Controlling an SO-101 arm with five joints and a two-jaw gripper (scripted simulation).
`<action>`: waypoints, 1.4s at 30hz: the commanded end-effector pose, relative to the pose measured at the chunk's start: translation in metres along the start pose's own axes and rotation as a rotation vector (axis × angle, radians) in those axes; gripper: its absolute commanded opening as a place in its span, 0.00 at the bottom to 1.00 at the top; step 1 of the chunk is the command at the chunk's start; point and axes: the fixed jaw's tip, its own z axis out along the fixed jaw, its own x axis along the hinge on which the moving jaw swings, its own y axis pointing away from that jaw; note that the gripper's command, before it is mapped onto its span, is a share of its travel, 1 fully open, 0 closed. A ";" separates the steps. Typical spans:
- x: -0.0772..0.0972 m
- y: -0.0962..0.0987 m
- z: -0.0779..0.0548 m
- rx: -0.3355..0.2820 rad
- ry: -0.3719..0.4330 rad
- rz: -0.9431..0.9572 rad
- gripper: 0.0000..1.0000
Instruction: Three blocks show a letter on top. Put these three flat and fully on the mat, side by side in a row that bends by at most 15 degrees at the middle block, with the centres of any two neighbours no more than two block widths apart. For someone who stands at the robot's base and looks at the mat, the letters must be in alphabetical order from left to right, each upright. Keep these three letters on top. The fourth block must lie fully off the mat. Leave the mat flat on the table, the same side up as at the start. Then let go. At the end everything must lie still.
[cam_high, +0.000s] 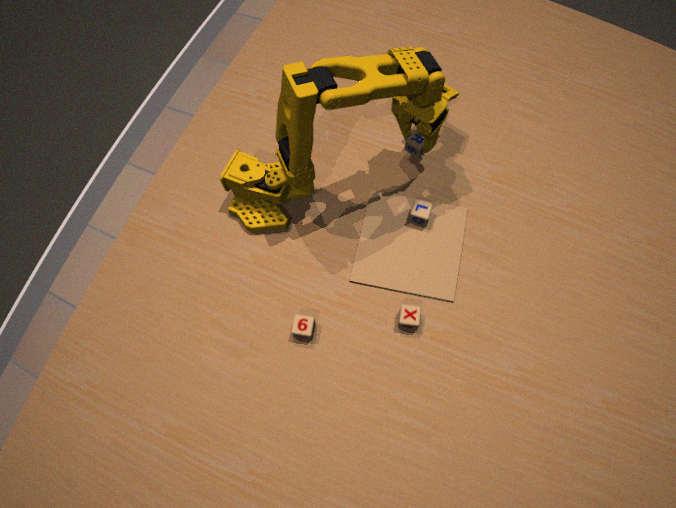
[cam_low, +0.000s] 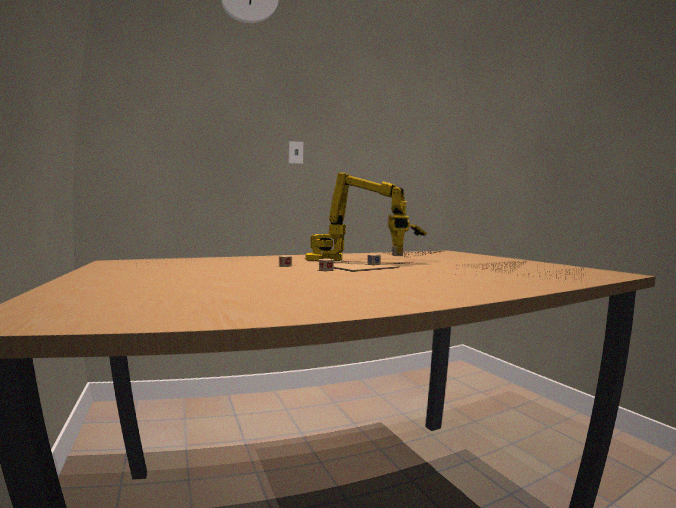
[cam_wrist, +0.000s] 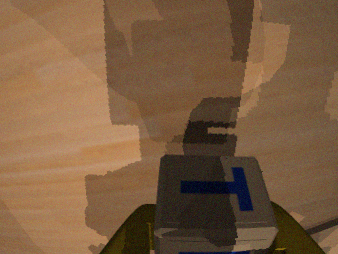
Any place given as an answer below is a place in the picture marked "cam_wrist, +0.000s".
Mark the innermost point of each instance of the grey block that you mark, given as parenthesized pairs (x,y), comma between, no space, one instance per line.
(212,205)

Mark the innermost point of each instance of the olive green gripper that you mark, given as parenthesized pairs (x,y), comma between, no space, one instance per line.
(136,234)

